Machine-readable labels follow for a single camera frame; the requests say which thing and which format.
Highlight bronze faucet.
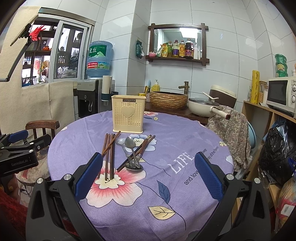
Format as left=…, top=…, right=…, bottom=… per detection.
left=178, top=81, right=190, bottom=95

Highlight paper cup tube holder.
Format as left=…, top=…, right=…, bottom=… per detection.
left=101, top=75, right=112, bottom=106

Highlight blue water jug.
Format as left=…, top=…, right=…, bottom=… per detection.
left=86, top=41, right=113, bottom=78

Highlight white microwave oven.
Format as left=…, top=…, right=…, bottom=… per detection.
left=266, top=76, right=295, bottom=113

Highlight cream pan with lid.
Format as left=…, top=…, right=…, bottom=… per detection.
left=188, top=92, right=231, bottom=120

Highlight beige hanging cloth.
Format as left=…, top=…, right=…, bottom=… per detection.
left=1, top=6, right=75, bottom=133

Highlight brown cream rice cooker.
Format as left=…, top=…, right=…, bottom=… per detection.
left=209, top=85, right=237, bottom=108

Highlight silver spoon steel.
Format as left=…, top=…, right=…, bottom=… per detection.
left=125, top=136, right=141, bottom=169

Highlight black plastic bag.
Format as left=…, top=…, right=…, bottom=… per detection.
left=258, top=119, right=295, bottom=186

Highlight green stacked containers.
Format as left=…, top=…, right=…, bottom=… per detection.
left=275, top=54, right=288, bottom=77

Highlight yellow roll of bags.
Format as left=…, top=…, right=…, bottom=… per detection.
left=250, top=70, right=260, bottom=104

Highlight window with metal frame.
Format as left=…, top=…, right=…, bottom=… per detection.
left=22, top=7, right=95, bottom=87

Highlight wooden storage shelf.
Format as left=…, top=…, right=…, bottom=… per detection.
left=231, top=101, right=295, bottom=224

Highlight cream plastic utensil holder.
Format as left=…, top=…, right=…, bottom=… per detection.
left=111, top=95, right=146, bottom=133

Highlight dark brown chopstick right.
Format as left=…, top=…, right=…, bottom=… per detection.
left=135, top=135, right=156, bottom=156

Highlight wooden wall shelf frame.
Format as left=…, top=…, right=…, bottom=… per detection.
left=145, top=23, right=210, bottom=66

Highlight wooden handled metal spoon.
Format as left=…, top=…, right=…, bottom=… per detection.
left=125, top=138, right=148, bottom=171

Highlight floral cloth covered chair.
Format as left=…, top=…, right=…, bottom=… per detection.
left=206, top=105, right=251, bottom=172

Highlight black silver water dispenser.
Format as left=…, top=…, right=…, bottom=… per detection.
left=77, top=78, right=118, bottom=118

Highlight purple floral tablecloth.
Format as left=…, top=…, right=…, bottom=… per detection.
left=47, top=110, right=235, bottom=241

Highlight woven brown basin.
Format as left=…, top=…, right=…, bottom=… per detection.
left=149, top=91, right=188, bottom=110

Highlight dark wooden chair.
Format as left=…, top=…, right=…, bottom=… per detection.
left=25, top=120, right=60, bottom=139

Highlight yellow soap dispenser bottle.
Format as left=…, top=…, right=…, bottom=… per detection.
left=151, top=79, right=160, bottom=92

